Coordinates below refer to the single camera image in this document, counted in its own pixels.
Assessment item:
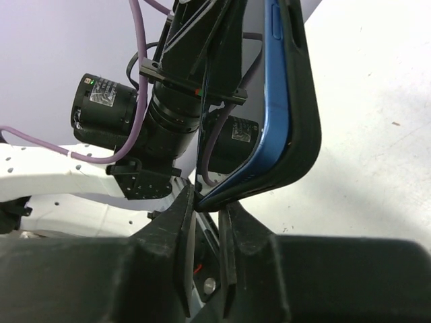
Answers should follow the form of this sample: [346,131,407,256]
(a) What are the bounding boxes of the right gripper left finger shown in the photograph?
[1,185,195,322]

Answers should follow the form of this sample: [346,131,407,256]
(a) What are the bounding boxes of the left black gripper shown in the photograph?
[138,1,246,158]

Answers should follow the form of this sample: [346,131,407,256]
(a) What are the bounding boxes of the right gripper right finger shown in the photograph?
[219,203,430,322]

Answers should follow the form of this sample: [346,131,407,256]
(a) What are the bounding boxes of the blue phone black screen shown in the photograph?
[195,1,290,209]

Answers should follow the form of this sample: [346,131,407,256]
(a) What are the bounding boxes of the black phone case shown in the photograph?
[195,1,321,211]

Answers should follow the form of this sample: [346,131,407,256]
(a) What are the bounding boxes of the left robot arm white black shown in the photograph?
[1,1,257,234]

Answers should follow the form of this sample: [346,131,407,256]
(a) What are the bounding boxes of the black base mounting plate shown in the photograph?
[193,213,221,307]

